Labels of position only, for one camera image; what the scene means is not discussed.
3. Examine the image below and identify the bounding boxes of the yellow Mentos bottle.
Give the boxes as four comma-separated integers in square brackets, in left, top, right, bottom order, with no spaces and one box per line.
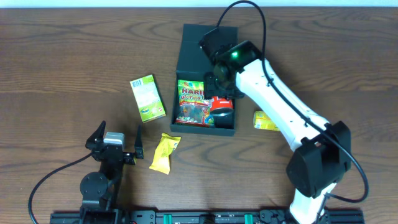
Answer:
[253,111,279,131]

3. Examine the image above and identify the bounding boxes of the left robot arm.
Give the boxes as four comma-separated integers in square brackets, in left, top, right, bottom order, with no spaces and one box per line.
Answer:
[78,121,144,224]

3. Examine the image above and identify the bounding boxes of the green snack carton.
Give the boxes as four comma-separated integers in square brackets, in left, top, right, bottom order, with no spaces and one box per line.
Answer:
[130,74,166,123]

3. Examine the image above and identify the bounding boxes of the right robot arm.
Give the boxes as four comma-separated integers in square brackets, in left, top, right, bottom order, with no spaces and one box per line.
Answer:
[199,28,351,223]

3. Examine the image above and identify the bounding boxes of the red Pringles can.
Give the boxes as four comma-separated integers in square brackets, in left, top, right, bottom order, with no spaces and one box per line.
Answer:
[210,96,234,116]

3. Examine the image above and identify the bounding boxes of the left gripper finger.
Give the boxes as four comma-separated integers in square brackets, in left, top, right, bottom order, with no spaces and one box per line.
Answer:
[134,125,144,159]
[85,121,106,149]

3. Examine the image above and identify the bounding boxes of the Haribo worms gummy bag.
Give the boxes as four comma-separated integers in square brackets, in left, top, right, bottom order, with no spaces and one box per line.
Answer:
[175,80,215,128]

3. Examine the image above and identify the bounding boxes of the yellow candy wrapper pack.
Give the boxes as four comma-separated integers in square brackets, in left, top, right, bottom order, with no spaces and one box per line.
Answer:
[149,133,181,175]

